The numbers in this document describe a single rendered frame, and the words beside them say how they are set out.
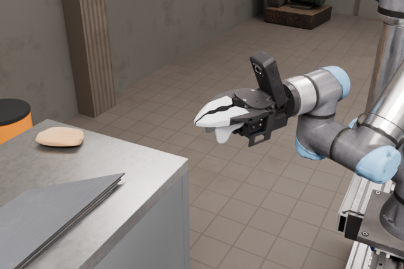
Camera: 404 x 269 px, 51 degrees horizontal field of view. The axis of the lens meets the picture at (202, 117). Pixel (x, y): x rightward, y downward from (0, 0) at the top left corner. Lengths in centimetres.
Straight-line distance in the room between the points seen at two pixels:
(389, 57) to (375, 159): 31
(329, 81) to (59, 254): 71
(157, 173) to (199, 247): 131
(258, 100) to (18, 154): 93
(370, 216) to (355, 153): 40
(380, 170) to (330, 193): 224
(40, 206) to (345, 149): 77
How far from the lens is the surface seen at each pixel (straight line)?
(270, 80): 74
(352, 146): 86
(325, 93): 86
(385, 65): 108
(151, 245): 131
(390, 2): 103
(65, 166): 138
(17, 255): 108
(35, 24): 364
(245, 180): 307
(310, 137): 91
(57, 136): 148
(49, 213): 117
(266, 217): 278
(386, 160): 84
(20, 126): 290
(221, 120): 70
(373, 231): 118
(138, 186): 124
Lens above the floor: 178
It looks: 27 degrees down
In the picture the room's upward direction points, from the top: straight up
